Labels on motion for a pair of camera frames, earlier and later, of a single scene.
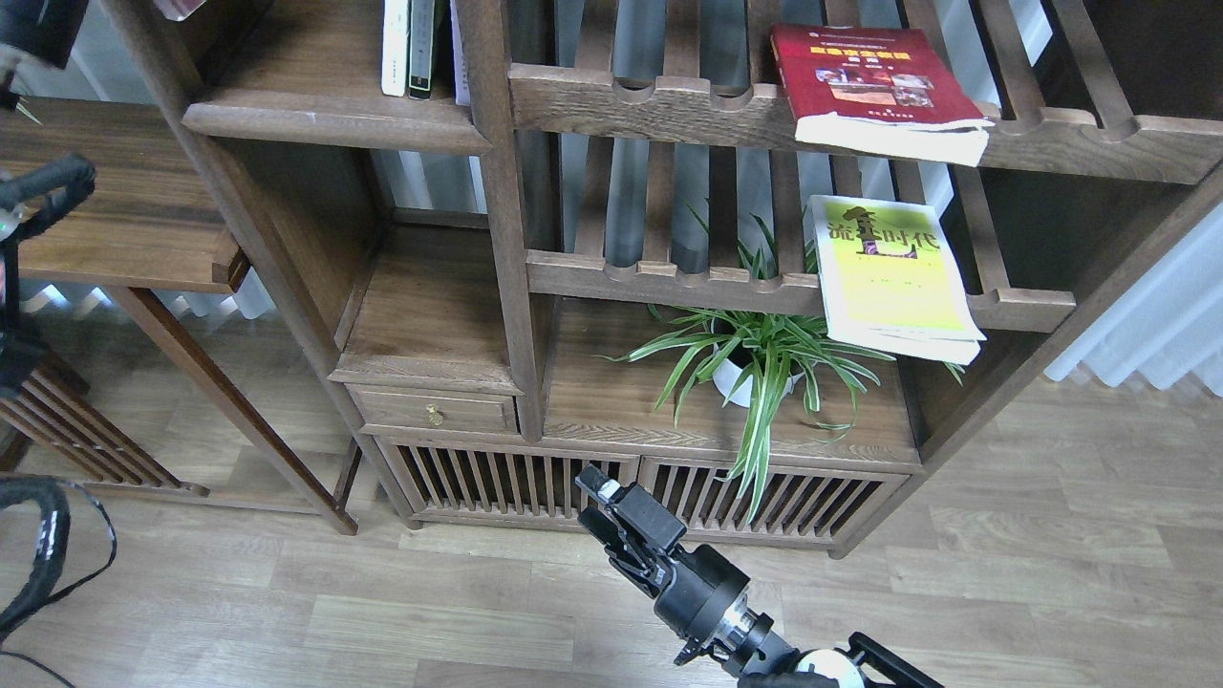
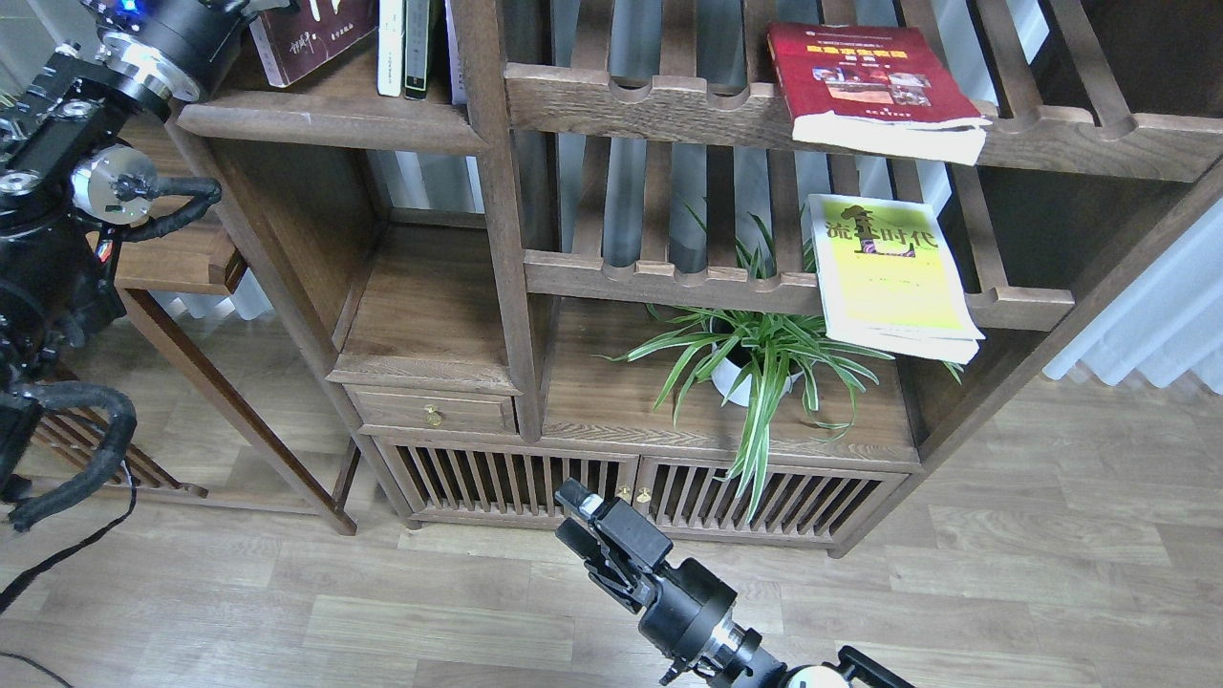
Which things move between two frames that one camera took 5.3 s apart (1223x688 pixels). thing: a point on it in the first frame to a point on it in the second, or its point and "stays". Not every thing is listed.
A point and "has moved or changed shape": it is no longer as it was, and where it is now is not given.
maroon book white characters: [179, 10] has moved or changed shape
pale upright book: [462, 95] stays
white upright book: [396, 13] stays
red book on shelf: [879, 91] stays
